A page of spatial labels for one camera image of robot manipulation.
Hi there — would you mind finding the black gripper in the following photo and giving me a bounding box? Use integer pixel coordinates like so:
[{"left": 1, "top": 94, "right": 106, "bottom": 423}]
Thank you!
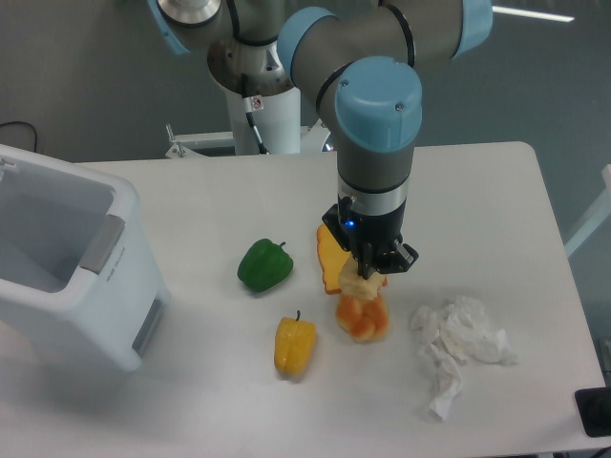
[{"left": 322, "top": 197, "right": 419, "bottom": 280}]

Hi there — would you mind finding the pale square bread piece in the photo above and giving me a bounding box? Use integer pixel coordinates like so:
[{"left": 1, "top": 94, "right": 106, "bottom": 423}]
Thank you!
[{"left": 338, "top": 257, "right": 387, "bottom": 302}]

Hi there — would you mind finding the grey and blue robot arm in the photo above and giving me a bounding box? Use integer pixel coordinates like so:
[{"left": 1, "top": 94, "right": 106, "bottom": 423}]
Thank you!
[{"left": 149, "top": 1, "right": 494, "bottom": 278}]

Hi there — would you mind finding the orange round bread roll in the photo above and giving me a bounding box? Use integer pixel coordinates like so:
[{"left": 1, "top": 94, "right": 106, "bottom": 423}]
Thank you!
[{"left": 335, "top": 294, "right": 390, "bottom": 343}]

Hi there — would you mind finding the white plastic trash can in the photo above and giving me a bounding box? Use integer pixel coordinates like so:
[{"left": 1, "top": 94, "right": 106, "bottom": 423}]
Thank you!
[{"left": 1, "top": 146, "right": 170, "bottom": 372}]

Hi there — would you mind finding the orange yellow flat toast slice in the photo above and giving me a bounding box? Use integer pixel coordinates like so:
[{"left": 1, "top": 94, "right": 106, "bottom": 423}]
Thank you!
[{"left": 316, "top": 224, "right": 349, "bottom": 295}]

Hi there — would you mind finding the crumpled white paper tissue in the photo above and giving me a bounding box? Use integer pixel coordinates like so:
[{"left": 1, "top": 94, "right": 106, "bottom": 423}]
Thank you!
[{"left": 410, "top": 296, "right": 517, "bottom": 422}]

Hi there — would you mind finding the green bell pepper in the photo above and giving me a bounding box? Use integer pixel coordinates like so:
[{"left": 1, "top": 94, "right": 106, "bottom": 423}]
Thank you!
[{"left": 237, "top": 239, "right": 294, "bottom": 293}]

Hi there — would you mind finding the yellow bell pepper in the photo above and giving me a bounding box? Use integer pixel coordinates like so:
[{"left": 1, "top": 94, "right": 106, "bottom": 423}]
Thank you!
[{"left": 274, "top": 310, "right": 317, "bottom": 377}]

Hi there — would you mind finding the black device at table edge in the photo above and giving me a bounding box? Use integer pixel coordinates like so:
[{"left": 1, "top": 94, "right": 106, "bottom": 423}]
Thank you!
[{"left": 575, "top": 387, "right": 610, "bottom": 438}]

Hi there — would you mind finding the black cable on pedestal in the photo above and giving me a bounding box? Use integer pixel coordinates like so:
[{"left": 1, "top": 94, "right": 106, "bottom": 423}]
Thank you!
[{"left": 240, "top": 73, "right": 270, "bottom": 156}]

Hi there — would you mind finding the white frame at right edge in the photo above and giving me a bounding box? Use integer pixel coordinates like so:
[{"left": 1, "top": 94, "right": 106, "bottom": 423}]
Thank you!
[{"left": 564, "top": 164, "right": 610, "bottom": 258}]

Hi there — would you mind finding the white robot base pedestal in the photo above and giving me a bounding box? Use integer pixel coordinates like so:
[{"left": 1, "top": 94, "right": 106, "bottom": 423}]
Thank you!
[{"left": 207, "top": 37, "right": 301, "bottom": 156}]

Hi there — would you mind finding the metal table clamp bracket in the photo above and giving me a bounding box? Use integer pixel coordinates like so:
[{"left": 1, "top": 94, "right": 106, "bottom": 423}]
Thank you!
[{"left": 165, "top": 124, "right": 186, "bottom": 157}]

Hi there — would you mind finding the black floor cable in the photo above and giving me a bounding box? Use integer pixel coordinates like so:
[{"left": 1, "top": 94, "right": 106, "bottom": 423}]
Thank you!
[{"left": 0, "top": 120, "right": 38, "bottom": 149}]

